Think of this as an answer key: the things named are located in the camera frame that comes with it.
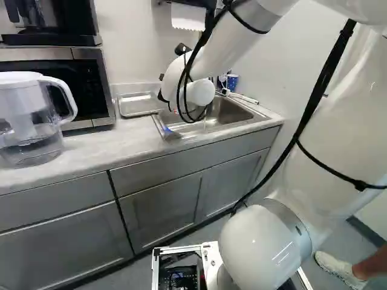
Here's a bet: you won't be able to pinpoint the grey kitchen counter with cabinets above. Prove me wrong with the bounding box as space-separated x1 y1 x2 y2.
0 83 285 285

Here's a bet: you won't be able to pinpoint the person's legs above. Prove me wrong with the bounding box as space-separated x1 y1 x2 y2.
314 236 387 290

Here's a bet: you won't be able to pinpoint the black steel microwave oven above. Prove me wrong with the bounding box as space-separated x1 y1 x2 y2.
0 45 117 132

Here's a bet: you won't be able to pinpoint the blue dotted cup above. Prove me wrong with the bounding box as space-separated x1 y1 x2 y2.
226 73 239 92

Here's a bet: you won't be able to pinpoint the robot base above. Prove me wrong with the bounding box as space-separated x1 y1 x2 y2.
151 240 314 290

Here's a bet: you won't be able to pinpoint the clear water filter pitcher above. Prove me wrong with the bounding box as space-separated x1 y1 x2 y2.
0 71 79 169

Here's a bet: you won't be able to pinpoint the black coffee machine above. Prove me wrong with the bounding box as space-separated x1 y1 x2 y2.
0 0 103 47

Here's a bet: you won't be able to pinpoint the metal tray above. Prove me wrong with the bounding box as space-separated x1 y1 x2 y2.
116 91 165 118

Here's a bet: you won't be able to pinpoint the stainless steel sink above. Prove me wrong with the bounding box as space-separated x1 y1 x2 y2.
152 92 272 143

